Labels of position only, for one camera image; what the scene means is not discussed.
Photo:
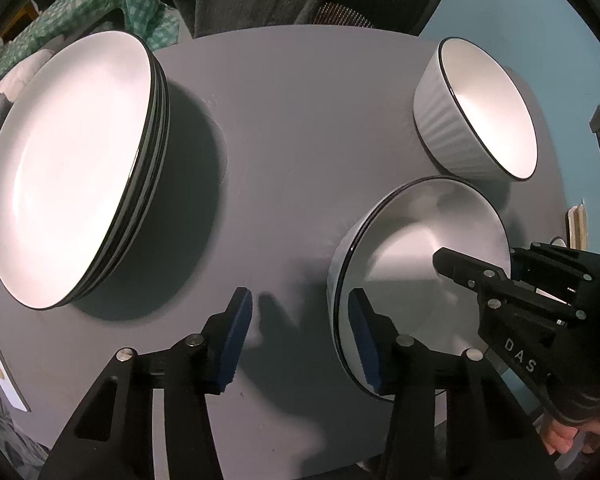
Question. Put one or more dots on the wooden board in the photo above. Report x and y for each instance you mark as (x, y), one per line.
(577, 225)

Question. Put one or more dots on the white plate black rim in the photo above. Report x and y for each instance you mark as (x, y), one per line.
(158, 105)
(165, 110)

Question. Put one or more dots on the white smartphone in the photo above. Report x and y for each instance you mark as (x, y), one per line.
(2, 370)

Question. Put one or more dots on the white ribbed bowl black rim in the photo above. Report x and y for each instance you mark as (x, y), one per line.
(485, 110)
(405, 240)

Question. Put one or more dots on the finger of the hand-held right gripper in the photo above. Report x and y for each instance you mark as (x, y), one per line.
(545, 260)
(460, 267)

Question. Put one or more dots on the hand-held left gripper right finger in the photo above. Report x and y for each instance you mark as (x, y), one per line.
(367, 340)

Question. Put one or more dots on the stack of white plates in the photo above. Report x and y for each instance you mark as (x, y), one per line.
(65, 160)

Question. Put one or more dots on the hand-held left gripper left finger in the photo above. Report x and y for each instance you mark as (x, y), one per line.
(232, 340)

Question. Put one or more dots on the green checkered tablecloth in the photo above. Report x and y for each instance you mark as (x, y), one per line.
(140, 5)

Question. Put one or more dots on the person's right hand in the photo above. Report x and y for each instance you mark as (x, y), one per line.
(560, 435)

